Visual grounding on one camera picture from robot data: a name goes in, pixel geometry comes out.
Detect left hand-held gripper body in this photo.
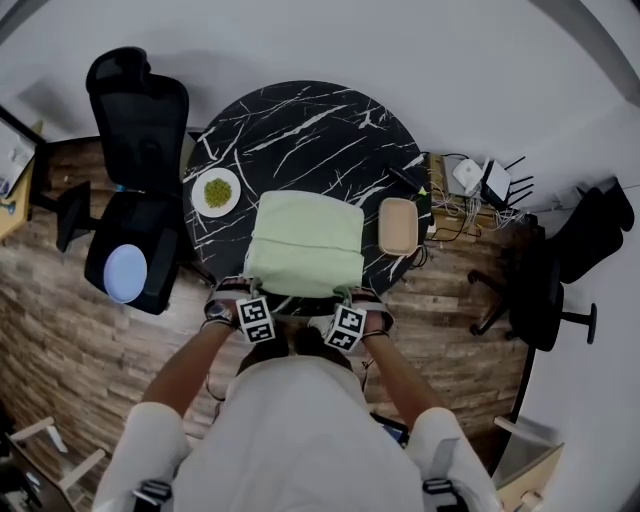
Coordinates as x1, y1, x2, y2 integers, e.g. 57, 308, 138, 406
212, 277, 277, 345

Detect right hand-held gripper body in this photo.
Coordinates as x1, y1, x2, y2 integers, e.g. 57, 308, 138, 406
323, 289, 395, 354

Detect light green towel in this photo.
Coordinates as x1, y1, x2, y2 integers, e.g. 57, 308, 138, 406
242, 189, 366, 296

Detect person's left forearm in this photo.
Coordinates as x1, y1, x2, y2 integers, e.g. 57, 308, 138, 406
142, 319, 236, 416

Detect person's right forearm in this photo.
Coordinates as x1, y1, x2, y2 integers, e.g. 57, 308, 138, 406
362, 332, 449, 426

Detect person's brown trousers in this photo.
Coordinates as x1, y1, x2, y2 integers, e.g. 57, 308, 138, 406
237, 324, 354, 374

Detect silver wristwatch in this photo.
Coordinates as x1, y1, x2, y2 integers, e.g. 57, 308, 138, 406
204, 301, 235, 326

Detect beige rectangular container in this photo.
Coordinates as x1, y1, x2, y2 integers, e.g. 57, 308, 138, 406
377, 197, 420, 257

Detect white plate of green peas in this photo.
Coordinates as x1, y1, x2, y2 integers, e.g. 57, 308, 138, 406
190, 167, 243, 218

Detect black tablet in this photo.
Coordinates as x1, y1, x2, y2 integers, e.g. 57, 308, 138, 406
369, 412, 410, 446

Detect person in white shirt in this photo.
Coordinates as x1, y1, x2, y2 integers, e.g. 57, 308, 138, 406
92, 357, 501, 512

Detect wooden cabinet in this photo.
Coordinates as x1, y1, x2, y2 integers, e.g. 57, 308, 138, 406
424, 152, 501, 239

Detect blue round plate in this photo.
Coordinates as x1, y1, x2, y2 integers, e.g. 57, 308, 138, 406
102, 243, 149, 305

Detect black marker pen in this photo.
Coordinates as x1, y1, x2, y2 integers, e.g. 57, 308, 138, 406
388, 166, 429, 197

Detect white square device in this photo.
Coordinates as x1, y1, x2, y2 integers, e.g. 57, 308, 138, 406
452, 158, 484, 196

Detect white router with antennas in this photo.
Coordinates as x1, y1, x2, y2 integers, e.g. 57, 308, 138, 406
479, 155, 535, 209

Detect black mesh headrest office chair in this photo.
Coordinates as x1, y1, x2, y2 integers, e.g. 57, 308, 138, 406
55, 46, 216, 316

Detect white storage box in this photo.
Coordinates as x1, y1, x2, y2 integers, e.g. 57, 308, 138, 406
492, 415, 565, 512

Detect wooden desk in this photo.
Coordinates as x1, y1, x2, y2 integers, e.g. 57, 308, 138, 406
0, 159, 36, 241

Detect computer monitor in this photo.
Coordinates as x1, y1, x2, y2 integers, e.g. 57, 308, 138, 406
0, 104, 47, 189

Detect black floor cable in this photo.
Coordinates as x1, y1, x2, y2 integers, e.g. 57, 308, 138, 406
204, 372, 229, 426

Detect tangle of cables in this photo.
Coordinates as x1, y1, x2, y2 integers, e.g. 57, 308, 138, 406
427, 192, 524, 241

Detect grey shoulder strap with buckle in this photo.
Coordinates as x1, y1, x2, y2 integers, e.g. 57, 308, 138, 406
132, 479, 174, 511
422, 437, 469, 512

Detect white wooden frame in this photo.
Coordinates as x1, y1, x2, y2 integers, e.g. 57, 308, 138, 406
9, 417, 107, 501

